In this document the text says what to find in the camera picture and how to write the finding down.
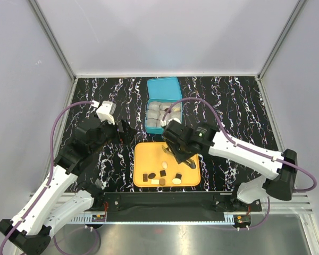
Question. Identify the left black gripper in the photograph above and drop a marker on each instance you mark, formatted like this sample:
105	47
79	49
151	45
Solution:
125	136

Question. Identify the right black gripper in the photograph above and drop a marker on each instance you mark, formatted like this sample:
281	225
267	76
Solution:
179	157

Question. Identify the dark square chocolate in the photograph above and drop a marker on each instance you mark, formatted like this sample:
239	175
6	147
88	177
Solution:
162	173

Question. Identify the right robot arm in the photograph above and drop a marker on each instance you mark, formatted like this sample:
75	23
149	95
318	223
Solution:
277	169

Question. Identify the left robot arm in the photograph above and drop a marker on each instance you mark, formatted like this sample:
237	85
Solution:
33	227

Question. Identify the white round chocolate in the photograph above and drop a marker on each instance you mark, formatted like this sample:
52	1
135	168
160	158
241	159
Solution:
176	181

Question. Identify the brown round chocolate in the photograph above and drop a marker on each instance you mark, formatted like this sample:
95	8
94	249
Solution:
162	181

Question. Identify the dark oval chocolate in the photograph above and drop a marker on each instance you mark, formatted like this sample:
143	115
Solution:
151	175

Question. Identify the white rectangular chocolate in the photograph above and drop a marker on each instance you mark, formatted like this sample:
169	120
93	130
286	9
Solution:
155	182

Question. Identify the dark rectangular chocolate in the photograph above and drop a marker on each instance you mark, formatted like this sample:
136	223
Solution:
144	177

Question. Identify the orange plastic tray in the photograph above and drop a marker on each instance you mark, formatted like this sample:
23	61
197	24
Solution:
148	159

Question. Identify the teal tin box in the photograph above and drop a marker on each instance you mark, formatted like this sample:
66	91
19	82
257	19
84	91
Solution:
163	92

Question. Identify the left small circuit board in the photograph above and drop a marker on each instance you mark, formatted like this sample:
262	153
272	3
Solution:
98	218

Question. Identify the small circuit board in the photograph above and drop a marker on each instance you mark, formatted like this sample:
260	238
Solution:
98	218
243	219

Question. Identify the right small circuit board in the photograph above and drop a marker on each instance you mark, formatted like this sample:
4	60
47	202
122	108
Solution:
243	219

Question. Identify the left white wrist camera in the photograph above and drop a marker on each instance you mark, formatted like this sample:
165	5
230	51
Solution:
105	112

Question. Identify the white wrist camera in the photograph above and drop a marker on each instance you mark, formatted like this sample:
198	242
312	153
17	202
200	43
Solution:
105	112
166	122

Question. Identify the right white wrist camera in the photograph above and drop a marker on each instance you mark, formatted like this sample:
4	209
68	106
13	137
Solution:
166	122

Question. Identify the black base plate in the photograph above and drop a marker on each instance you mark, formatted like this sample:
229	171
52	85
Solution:
174	206

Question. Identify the white slotted cable duct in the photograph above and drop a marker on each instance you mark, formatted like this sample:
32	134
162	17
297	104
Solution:
81	219

